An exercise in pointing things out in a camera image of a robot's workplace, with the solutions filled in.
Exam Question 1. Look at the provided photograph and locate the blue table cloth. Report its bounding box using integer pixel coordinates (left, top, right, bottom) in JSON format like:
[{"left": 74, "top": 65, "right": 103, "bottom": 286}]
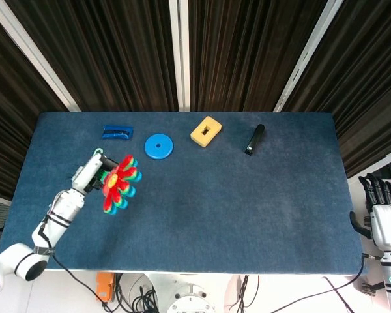
[{"left": 0, "top": 112, "right": 362, "bottom": 278}]

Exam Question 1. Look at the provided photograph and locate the black cable bundle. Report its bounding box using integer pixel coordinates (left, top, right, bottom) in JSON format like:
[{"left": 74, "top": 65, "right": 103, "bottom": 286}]
[{"left": 115, "top": 273, "right": 166, "bottom": 313}]

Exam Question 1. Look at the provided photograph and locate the red hand clapper toy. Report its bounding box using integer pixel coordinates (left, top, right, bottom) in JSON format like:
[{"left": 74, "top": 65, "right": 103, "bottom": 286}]
[{"left": 99, "top": 155, "right": 143, "bottom": 215}]

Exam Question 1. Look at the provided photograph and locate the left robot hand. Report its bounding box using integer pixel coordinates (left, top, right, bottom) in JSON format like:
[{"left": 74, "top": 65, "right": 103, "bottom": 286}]
[{"left": 70, "top": 153, "right": 120, "bottom": 194}]

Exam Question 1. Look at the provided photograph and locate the blue disc with hole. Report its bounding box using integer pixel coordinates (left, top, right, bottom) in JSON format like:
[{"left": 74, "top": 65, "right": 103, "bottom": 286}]
[{"left": 144, "top": 134, "right": 175, "bottom": 161}]

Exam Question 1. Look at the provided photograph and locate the orange box device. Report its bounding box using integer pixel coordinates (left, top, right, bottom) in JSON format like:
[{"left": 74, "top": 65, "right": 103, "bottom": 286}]
[{"left": 96, "top": 272, "right": 115, "bottom": 303}]

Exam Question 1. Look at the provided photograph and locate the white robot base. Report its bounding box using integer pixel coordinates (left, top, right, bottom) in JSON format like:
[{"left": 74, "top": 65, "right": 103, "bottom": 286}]
[{"left": 166, "top": 273, "right": 216, "bottom": 313}]

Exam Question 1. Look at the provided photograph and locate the blue plastic packet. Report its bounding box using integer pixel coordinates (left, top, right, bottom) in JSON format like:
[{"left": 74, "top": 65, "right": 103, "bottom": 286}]
[{"left": 101, "top": 125, "right": 134, "bottom": 141}]

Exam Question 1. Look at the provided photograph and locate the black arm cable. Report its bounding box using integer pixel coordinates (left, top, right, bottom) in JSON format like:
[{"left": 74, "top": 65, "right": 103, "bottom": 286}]
[
  {"left": 38, "top": 208, "right": 118, "bottom": 313},
  {"left": 322, "top": 253, "right": 369, "bottom": 313}
]

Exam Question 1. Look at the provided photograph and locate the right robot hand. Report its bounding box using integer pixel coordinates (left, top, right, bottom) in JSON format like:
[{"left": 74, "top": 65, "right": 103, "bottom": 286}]
[{"left": 349, "top": 172, "right": 391, "bottom": 252}]

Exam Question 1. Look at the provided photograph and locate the white frame post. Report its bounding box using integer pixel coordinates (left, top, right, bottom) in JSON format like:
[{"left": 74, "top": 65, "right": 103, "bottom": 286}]
[
  {"left": 272, "top": 0, "right": 358, "bottom": 113},
  {"left": 0, "top": 0, "right": 82, "bottom": 112},
  {"left": 168, "top": 0, "right": 192, "bottom": 112}
]

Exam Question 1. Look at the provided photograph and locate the black stapler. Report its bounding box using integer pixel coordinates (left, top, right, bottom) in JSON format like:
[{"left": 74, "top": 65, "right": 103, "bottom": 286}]
[{"left": 244, "top": 123, "right": 265, "bottom": 155}]

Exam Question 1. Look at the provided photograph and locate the dark brown pleated curtain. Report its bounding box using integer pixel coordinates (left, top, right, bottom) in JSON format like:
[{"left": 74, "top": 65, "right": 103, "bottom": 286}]
[
  {"left": 6, "top": 0, "right": 179, "bottom": 112},
  {"left": 282, "top": 0, "right": 391, "bottom": 179},
  {"left": 0, "top": 9, "right": 69, "bottom": 201},
  {"left": 188, "top": 0, "right": 330, "bottom": 112}
]

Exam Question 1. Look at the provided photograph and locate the yellow sponge block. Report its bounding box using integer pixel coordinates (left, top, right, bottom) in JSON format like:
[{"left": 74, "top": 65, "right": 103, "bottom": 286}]
[{"left": 190, "top": 115, "right": 224, "bottom": 149}]

